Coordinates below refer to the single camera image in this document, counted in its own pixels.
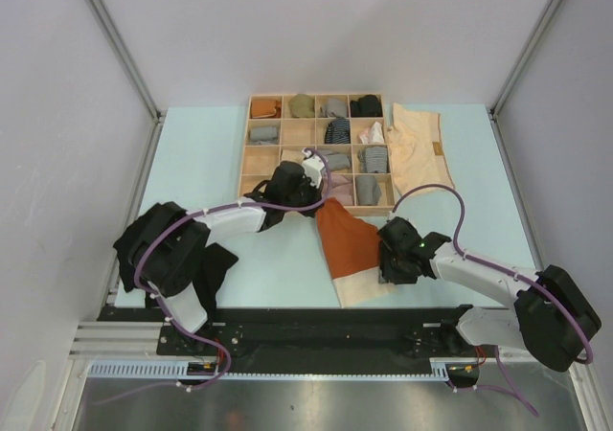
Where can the pink white rolled underwear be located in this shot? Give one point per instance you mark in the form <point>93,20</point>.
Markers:
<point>372,134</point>

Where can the orange and cream underwear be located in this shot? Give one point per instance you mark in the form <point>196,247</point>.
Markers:
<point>351,250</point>

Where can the grey rolled underwear bottom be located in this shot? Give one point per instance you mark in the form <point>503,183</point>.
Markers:
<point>367,190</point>

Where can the aluminium frame profile front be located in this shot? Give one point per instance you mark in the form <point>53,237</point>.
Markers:
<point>110,340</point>

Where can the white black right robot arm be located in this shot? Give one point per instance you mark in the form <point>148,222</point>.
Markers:
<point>541,312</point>

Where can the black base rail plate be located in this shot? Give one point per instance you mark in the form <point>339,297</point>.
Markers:
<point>443,316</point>

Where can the grey rolled underwear left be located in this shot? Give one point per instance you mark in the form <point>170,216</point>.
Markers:
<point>264,135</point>

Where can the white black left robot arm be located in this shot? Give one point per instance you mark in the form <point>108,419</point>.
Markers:
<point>254,212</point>

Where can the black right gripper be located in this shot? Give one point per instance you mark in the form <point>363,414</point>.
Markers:
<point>387,273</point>

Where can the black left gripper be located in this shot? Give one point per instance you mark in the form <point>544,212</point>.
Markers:
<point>314,193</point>

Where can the grey rolled underwear middle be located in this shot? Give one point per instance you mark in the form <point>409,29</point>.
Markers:
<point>336,161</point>

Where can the navy striped rolled underwear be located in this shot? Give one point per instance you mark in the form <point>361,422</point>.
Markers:
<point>338,132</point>

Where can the grey striped rolled underwear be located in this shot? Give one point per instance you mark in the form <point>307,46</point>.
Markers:
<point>373,159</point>

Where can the olive rolled underwear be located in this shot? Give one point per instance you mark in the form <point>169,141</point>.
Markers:
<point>301,106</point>

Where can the black garment pile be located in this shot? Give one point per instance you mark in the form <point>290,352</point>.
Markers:
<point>183,258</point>

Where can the peach rolled underwear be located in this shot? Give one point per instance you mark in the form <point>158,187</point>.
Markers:
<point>294,156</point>

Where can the orange rolled underwear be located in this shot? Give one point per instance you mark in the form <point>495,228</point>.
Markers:
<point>265,108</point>

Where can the grey rolled underwear top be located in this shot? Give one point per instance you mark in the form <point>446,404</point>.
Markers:
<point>333,108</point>

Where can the aluminium corner post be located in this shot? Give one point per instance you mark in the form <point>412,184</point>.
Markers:
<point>542,25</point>
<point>125,58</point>

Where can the white slotted cable duct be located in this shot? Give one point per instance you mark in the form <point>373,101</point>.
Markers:
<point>198,371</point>

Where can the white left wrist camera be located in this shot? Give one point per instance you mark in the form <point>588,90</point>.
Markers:
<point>315,167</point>

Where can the aluminium corner post right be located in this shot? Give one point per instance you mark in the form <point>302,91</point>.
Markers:
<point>542,25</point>

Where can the aluminium corner post left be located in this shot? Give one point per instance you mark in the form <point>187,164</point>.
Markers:
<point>125,58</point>

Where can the black rolled underwear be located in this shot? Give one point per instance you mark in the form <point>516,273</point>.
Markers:
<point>368,106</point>

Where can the peach underwear flat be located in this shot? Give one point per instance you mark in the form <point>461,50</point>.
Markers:
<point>416,152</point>

